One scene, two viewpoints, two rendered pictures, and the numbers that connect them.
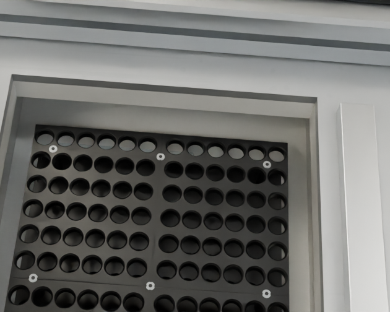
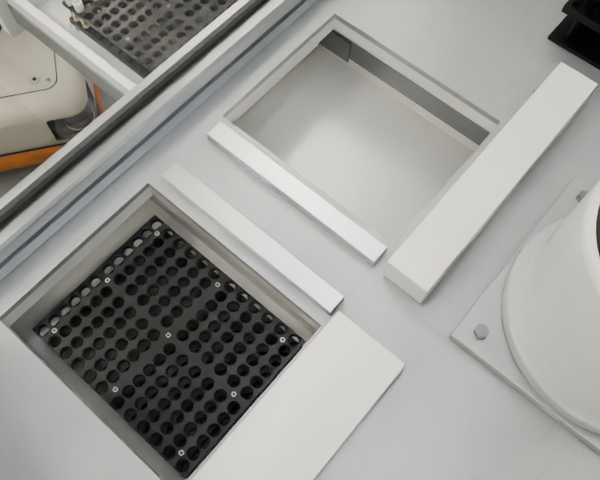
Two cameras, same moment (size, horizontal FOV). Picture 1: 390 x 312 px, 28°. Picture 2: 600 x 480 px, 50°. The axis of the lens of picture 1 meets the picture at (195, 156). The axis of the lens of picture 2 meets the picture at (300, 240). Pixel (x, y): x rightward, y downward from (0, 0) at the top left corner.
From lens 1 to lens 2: 19 cm
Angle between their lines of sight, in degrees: 21
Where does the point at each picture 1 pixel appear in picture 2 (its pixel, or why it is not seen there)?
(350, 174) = (198, 201)
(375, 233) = (233, 213)
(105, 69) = (40, 269)
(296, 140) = (153, 209)
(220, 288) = (196, 303)
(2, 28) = not seen: outside the picture
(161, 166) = (112, 284)
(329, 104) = (156, 180)
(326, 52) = (130, 159)
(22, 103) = not seen: hidden behind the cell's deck
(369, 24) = (137, 130)
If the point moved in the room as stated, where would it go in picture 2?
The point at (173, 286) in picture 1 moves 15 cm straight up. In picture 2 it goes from (178, 324) to (149, 271)
